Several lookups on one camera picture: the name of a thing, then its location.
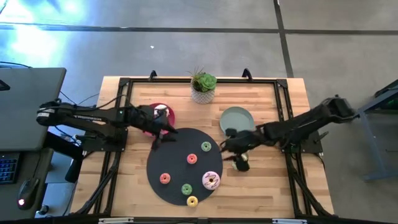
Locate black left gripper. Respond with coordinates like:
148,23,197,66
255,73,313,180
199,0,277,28
126,105,179,151

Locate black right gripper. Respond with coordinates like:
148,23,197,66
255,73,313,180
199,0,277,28
219,127,268,162

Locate dark blue frosted donut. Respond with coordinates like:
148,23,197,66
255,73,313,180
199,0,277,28
231,152,251,172

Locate large pink white donut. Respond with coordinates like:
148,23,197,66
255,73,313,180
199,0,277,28
201,170,221,191

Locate red plate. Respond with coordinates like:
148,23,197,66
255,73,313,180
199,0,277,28
143,103,176,137

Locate large cream sprinkled donut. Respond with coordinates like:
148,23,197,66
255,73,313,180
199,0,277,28
154,104,170,118

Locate round black woven placemat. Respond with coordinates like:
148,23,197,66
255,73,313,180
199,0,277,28
146,128,224,207

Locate pale green plate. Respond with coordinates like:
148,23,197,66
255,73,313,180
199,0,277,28
219,106,255,135

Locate white patterned plant pot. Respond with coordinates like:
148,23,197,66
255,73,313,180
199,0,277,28
190,83,216,105

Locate green succulent plant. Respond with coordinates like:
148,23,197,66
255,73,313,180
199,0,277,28
186,66,218,93

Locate black stand under desk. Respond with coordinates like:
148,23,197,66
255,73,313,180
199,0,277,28
43,132,85,184

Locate black computer mouse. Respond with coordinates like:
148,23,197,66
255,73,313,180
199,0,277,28
16,177,40,211

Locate black backlit keyboard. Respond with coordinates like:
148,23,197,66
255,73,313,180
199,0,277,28
0,151,20,185

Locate black metal table frame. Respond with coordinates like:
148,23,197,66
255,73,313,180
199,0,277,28
70,68,335,224

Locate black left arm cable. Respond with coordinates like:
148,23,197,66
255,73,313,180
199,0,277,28
58,93,128,110

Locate white metal bracket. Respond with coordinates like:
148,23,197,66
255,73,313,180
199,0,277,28
272,218,308,224
98,217,135,224

